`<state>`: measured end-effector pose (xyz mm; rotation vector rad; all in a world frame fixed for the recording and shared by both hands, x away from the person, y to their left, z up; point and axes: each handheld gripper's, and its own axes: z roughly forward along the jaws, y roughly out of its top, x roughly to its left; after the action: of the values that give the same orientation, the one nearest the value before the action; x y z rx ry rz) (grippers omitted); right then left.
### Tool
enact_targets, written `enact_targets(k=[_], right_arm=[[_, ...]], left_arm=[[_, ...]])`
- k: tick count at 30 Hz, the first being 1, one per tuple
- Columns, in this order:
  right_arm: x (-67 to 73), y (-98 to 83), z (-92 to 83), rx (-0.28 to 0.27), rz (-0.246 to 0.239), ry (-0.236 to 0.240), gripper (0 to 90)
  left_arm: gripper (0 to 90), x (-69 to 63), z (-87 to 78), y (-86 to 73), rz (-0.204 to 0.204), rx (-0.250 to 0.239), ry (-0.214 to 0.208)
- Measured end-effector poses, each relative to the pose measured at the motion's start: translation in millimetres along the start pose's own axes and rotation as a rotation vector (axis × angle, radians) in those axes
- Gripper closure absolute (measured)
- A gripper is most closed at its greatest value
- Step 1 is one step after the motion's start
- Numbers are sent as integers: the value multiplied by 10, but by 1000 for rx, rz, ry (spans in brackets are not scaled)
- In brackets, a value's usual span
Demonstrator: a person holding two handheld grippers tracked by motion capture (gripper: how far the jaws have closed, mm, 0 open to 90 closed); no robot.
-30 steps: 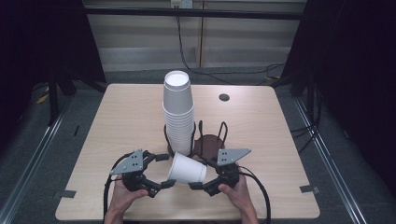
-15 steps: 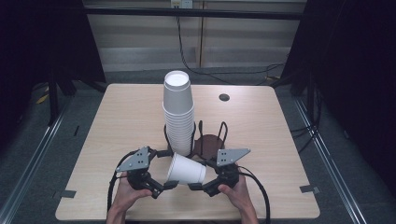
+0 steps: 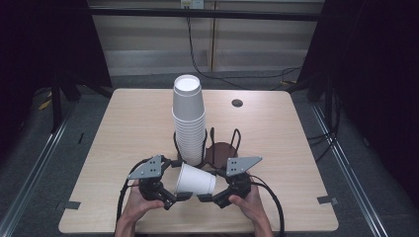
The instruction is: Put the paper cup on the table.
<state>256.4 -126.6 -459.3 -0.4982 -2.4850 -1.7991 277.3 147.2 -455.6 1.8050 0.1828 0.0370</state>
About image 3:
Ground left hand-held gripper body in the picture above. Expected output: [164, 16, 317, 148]
[126, 154, 179, 211]

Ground black wall socket cable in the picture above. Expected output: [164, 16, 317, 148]
[185, 8, 302, 92]

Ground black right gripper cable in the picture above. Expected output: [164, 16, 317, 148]
[248, 173, 287, 237]

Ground white wall socket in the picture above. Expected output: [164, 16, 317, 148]
[180, 0, 206, 10]

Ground person's right hand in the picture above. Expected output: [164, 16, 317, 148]
[228, 183, 265, 222]

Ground black horizontal bar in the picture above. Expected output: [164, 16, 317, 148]
[88, 7, 325, 23]

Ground stack of white paper cups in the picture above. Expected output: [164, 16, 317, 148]
[171, 74, 208, 167]

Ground metal floor rail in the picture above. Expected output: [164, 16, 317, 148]
[0, 98, 78, 237]
[309, 103, 391, 237]

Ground black curtain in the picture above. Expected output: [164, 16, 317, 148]
[295, 0, 419, 198]
[0, 0, 114, 100]

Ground person's left hand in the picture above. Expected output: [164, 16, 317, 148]
[120, 183, 166, 225]

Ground grey tape mark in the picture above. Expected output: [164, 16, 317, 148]
[316, 195, 340, 206]
[54, 200, 82, 211]

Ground black metal stand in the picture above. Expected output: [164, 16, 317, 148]
[285, 73, 342, 132]
[48, 70, 115, 134]

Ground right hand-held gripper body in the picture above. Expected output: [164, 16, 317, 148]
[212, 155, 264, 209]

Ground single white paper cup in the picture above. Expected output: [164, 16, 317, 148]
[174, 162, 217, 196]

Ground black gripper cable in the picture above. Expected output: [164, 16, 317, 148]
[248, 173, 287, 237]
[115, 157, 153, 229]

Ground black floor cables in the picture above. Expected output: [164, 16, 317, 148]
[305, 88, 342, 164]

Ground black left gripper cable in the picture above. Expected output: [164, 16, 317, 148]
[115, 157, 153, 229]

